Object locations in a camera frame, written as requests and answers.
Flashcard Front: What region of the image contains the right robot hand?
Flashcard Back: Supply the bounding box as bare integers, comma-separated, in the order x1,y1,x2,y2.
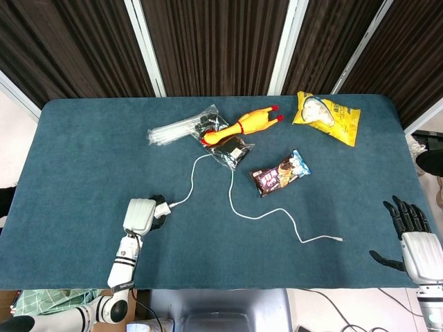
368,195,443,286

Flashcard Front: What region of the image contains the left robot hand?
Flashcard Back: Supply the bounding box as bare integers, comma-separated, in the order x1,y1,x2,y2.
123,194,167,237

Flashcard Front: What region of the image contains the white charger with cable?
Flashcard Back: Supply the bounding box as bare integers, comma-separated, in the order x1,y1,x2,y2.
168,154,344,244

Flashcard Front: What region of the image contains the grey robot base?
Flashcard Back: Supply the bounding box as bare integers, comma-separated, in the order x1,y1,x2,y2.
147,288,295,332

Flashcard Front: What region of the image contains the teal table cloth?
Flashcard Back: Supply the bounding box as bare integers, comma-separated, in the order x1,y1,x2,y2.
0,93,443,291

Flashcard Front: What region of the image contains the black object beside table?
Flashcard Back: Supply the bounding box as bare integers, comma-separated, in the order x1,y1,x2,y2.
411,129,443,178

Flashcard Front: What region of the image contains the clear bag of white sticks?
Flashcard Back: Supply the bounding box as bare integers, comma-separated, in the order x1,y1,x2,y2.
147,116,201,148

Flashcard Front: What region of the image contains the clear bag of black items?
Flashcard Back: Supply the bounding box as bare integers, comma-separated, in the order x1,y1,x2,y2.
190,105,256,172

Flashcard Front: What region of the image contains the green checkered cloth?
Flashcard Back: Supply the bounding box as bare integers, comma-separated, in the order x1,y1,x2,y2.
12,288,105,316

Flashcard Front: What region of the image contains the yellow rubber chicken toy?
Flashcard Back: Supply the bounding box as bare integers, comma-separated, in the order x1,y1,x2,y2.
200,104,285,146

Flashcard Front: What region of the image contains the brown snack wrapper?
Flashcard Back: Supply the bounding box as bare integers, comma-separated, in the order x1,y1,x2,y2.
249,149,311,199

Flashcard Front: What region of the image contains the yellow snack bag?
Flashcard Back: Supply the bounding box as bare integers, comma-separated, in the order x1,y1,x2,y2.
292,91,361,148

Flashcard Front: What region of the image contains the black floor cable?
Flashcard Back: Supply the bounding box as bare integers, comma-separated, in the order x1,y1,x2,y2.
297,288,422,332

